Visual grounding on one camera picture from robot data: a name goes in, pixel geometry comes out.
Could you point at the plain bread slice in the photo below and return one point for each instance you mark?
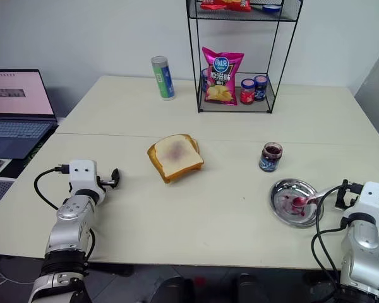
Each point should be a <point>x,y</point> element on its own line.
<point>156,164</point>

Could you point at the pink potato chip bag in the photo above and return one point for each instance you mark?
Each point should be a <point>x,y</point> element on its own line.
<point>222,79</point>

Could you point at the blue lid jar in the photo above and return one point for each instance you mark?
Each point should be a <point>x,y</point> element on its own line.
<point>260,88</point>

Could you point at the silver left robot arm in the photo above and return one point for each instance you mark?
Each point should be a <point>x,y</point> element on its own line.
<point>66,221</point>

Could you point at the green blue cylindrical can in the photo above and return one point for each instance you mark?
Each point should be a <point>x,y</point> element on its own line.
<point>163,79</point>

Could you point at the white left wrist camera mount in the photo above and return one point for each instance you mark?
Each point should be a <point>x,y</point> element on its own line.
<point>81,176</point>

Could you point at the blue lidded jar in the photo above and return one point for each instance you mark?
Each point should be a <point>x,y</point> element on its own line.
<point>205,80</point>

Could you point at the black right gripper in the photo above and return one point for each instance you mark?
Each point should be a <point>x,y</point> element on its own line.
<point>351,199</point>

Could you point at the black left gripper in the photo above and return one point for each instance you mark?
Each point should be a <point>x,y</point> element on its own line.
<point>103,183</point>

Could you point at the blue round lid container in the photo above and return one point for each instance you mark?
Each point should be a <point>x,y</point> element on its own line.
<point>270,8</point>

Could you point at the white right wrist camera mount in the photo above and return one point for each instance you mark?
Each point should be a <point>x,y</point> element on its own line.
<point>373,199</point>

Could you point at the red snack bag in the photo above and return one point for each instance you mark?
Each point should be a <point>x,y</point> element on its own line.
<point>225,4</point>

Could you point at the dark rounded shape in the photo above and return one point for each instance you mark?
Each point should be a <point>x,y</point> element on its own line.
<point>173,289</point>

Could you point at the open laptop computer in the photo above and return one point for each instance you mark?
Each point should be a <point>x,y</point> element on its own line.
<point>15,104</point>

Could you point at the metal spoon with jam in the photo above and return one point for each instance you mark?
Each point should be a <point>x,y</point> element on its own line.
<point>299,201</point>

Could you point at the open blueberry jam jar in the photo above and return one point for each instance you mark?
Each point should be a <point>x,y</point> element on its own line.
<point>270,158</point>

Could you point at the white bread slice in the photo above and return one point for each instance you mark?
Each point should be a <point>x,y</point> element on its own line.
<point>177,154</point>

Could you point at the red lid jar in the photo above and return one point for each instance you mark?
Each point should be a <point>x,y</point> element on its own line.
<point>248,91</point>

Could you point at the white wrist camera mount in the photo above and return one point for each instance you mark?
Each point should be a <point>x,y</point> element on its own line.
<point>81,176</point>
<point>373,199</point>

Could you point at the round steel plate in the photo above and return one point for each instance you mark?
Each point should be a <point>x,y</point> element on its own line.
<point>284,195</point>

